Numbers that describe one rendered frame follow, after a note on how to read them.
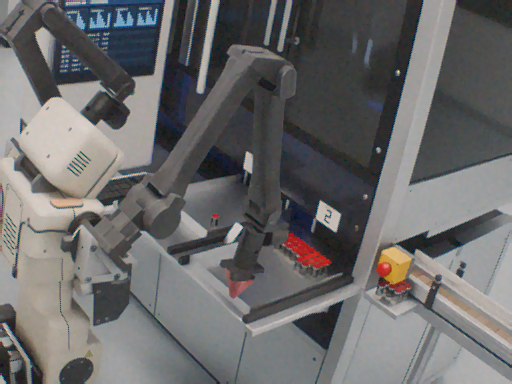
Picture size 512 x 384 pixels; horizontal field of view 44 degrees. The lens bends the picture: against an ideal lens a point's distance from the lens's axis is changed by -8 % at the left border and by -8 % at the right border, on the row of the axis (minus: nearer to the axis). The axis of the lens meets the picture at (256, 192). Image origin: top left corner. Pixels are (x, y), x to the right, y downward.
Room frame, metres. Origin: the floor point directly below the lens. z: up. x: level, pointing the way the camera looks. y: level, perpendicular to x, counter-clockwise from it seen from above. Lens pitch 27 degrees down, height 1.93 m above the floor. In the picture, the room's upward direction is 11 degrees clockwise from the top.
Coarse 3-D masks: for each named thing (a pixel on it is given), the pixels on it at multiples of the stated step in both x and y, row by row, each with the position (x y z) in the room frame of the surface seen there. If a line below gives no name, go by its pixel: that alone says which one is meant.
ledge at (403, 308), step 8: (376, 288) 1.62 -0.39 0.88; (368, 296) 1.58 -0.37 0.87; (408, 296) 1.60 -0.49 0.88; (376, 304) 1.55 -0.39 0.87; (384, 304) 1.54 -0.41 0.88; (400, 304) 1.55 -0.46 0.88; (408, 304) 1.56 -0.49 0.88; (416, 304) 1.57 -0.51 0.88; (392, 312) 1.51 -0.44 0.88; (400, 312) 1.51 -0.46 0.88; (408, 312) 1.54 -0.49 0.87
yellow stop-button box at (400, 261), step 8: (392, 248) 1.60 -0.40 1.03; (400, 248) 1.60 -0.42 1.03; (384, 256) 1.56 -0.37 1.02; (392, 256) 1.55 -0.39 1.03; (400, 256) 1.56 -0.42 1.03; (408, 256) 1.57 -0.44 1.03; (392, 264) 1.54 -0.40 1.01; (400, 264) 1.53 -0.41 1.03; (408, 264) 1.55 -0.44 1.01; (376, 272) 1.57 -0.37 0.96; (392, 272) 1.53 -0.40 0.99; (400, 272) 1.53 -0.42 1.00; (408, 272) 1.57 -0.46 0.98; (392, 280) 1.53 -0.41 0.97; (400, 280) 1.54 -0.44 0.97
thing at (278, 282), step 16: (192, 256) 1.55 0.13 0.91; (208, 256) 1.60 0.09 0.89; (224, 256) 1.63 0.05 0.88; (272, 256) 1.68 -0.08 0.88; (208, 272) 1.49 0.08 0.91; (224, 272) 1.55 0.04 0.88; (272, 272) 1.60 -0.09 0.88; (288, 272) 1.61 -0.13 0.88; (224, 288) 1.44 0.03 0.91; (256, 288) 1.51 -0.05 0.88; (272, 288) 1.52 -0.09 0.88; (288, 288) 1.53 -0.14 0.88; (304, 288) 1.50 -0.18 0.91; (240, 304) 1.40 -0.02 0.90; (256, 304) 1.39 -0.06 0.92
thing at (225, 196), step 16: (224, 176) 2.07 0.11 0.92; (240, 176) 2.11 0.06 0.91; (160, 192) 1.87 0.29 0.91; (192, 192) 1.97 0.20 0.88; (208, 192) 1.99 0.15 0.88; (224, 192) 2.02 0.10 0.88; (240, 192) 2.04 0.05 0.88; (192, 208) 1.87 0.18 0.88; (208, 208) 1.89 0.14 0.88; (224, 208) 1.91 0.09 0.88; (240, 208) 1.93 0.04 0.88; (192, 224) 1.75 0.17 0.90; (208, 224) 1.79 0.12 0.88; (224, 224) 1.81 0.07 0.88; (240, 224) 1.79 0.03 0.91
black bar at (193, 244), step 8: (224, 232) 1.73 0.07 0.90; (240, 232) 1.76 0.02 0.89; (192, 240) 1.65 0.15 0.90; (200, 240) 1.66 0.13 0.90; (208, 240) 1.68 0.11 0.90; (216, 240) 1.70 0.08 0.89; (168, 248) 1.59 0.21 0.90; (176, 248) 1.60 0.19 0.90; (184, 248) 1.62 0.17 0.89; (192, 248) 1.64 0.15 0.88
